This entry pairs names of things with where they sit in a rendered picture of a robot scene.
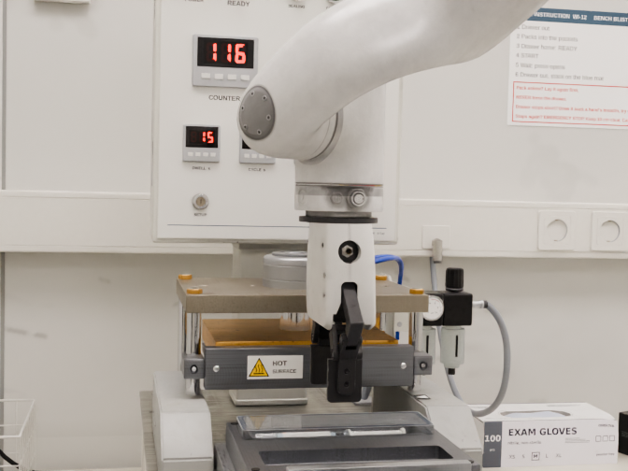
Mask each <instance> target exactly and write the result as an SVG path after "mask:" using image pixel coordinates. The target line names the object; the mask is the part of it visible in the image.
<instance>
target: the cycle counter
mask: <svg viewBox="0 0 628 471"><path fill-rule="evenodd" d="M204 64H229V65H248V42H236V41H219V40H204Z"/></svg>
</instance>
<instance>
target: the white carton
mask: <svg viewBox="0 0 628 471"><path fill-rule="evenodd" d="M467 405H468V406H470V408H472V409H473V410H477V411H479V410H483V409H485V408H487V407H489V406H490V405H491V404H467ZM473 419H474V422H475V425H476V428H477V431H478V437H479V440H480V443H481V446H482V449H483V452H482V468H491V467H520V466H549V465H578V464H617V463H618V443H619V431H618V423H617V420H615V419H614V418H613V417H612V416H611V415H610V414H608V413H606V412H605V411H603V410H601V409H599V408H597V407H594V406H592V405H590V404H588V403H586V402H562V403H514V404H501V405H500V406H499V407H498V408H497V409H496V410H495V411H494V412H493V413H491V414H489V415H487V416H485V417H480V418H479V417H473Z"/></svg>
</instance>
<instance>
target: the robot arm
mask: <svg viewBox="0 0 628 471"><path fill-rule="evenodd" d="M548 1H549V0H343V1H341V2H339V3H338V4H336V5H334V6H332V7H330V8H328V9H326V10H325V11H323V12H322V13H321V14H320V15H318V16H317V17H315V18H314V19H313V20H311V21H310V22H308V23H307V24H306V25H305V26H303V27H302V28H301V29H300V30H299V31H298V32H297V33H296V34H294V35H293V36H292V37H291V38H290V39H289V40H288V41H287V42H286V43H285V44H284V45H283V46H282V47H281V48H280V49H279V50H278V51H277V53H276V54H275V55H274V56H273V57H272V58H271V59H270V60H269V61H268V62H267V63H266V64H265V65H264V67H263V68H262V69H261V70H260V71H259V72H258V74H257V75H256V76H255V77H254V79H253V80H252V81H251V83H250V85H249V86H248V88H247V89H246V91H245V92H244V94H243V96H242V98H241V100H240V103H239V106H238V110H237V118H236V120H237V127H238V130H239V133H240V135H241V137H242V138H243V140H244V142H245V143H246V144H247V145H248V146H249V147H250V148H251V149H252V150H255V151H256V152H258V153H260V154H262V155H265V156H268V157H273V158H279V159H290V160H295V192H294V209H295V210H305V211H306V216H299V221H302V222H309V231H308V240H307V242H308V245H307V314H308V316H309V317H310V318H311V319H312V320H313V321H312V331H311V343H312V344H310V370H309V381H310V383H311V384H313V385H324V384H327V390H326V399H327V401H328V402H330V403H350V402H360V401H361V399H362V368H363V359H362V358H363V348H362V343H363V339H362V336H361V334H362V330H363V328H364V329H366V330H370V329H372V328H373V327H374V326H375V324H376V274H375V251H374V238H373V230H372V224H371V223H378V218H374V217H372V212H382V211H383V180H384V144H385V108H386V83H388V82H390V81H393V80H395V79H399V78H401V77H404V76H407V75H410V74H414V73H417V72H421V71H424V70H428V69H432V68H436V67H440V66H446V65H452V64H461V63H465V62H469V61H472V60H474V59H476V58H478V57H479V56H481V55H483V54H485V53H486V52H488V51H489V50H491V49H493V48H494V47H495V46H496V45H498V44H499V43H500V42H502V41H503V40H504V39H505V38H506V37H508V36H509V35H510V34H511V33H512V32H513V31H515V30H516V29H517V28H518V27H519V26H520V25H522V24H523V23H524V22H525V21H526V20H527V19H529V18H530V17H531V16H532V15H533V14H534V13H536V12H537V11H538V10H539V9H540V8H541V7H543V6H544V5H545V4H546V3H547V2H548ZM312 184H327V185H312ZM355 185H372V186H355ZM342 322H345V323H346V324H342ZM340 335H341V336H340ZM339 338H340V339H339ZM338 343H339V344H338Z"/></svg>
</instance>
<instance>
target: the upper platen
mask: <svg viewBox="0 0 628 471"><path fill-rule="evenodd" d="M312 321H313V320H312V319H311V318H310V317H309V316H308V314H307V313H280V319H202V339H203V340H204V342H205V343H202V352H203V353H204V346H271V345H310V344H312V343H311V331H312ZM361 336H362V339H363V343H362V344H398V340H397V339H395V338H394V337H392V336H390V335H388V334H386V333H385V332H384V331H381V330H379V329H378V328H377V327H375V326H374V327H373V328H372V329H370V330H366V329H364V328H363V330H362V334H361Z"/></svg>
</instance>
